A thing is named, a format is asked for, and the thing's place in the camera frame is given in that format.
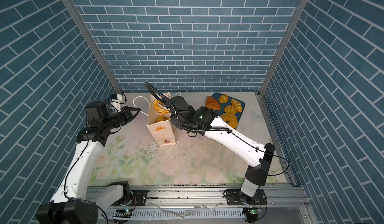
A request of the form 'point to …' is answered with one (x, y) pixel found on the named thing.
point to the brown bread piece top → (211, 103)
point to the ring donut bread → (159, 109)
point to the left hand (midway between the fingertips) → (141, 109)
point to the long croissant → (161, 118)
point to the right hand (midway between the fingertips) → (177, 110)
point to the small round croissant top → (223, 98)
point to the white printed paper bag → (163, 132)
